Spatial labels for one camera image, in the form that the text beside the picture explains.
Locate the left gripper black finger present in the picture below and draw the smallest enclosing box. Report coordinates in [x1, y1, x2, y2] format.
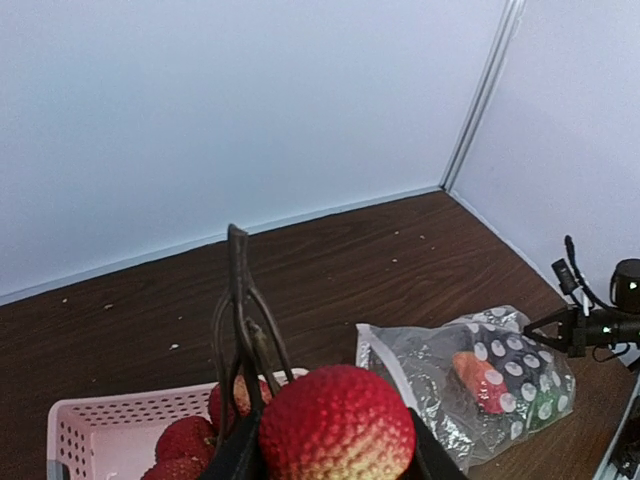
[199, 406, 265, 480]

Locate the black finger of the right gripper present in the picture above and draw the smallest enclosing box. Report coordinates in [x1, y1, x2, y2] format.
[405, 408, 468, 480]

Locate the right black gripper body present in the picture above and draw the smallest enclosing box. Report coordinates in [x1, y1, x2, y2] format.
[564, 305, 600, 357]

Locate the fake lychee bunch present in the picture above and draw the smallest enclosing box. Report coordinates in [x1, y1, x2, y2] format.
[143, 224, 416, 479]

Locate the clear zip top bag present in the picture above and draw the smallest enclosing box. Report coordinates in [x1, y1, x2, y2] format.
[356, 305, 576, 472]

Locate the pink plastic basket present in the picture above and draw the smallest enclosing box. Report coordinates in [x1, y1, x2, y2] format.
[46, 367, 311, 480]

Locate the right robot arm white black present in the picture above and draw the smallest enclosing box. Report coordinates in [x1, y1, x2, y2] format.
[445, 249, 639, 441]

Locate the dark purple fake eggplant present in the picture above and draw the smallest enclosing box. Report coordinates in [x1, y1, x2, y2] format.
[453, 321, 560, 402]

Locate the green fake pepper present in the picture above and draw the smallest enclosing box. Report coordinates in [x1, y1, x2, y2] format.
[526, 378, 574, 433]

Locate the red orange fake tomato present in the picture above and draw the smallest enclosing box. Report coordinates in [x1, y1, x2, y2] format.
[452, 352, 508, 414]

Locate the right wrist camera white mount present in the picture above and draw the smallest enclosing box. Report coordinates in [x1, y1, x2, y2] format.
[551, 259, 594, 316]

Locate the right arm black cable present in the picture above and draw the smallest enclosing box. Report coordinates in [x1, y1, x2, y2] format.
[563, 233, 614, 311]

